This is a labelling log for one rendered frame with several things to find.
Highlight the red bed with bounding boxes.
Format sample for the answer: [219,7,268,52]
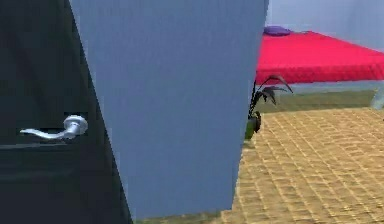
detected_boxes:
[255,30,384,86]

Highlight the black room door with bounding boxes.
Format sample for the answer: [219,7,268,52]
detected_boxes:
[0,0,134,224]

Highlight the silver door lever handle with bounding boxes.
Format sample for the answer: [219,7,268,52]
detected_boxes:
[19,114,89,141]

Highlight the purple pillow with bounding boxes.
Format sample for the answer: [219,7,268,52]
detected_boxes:
[263,25,292,37]

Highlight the dark potted house plant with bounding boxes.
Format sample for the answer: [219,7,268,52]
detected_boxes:
[245,74,294,140]

